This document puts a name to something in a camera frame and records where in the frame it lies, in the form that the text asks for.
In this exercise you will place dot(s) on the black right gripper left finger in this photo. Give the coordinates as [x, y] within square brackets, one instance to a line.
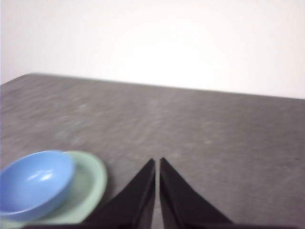
[133, 205]

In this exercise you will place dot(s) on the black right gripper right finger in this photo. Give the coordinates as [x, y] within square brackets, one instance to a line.
[183, 205]

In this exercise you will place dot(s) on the green plate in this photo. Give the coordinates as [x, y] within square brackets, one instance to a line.
[88, 181]

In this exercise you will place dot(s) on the blue bowl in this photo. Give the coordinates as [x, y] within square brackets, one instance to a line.
[35, 183]

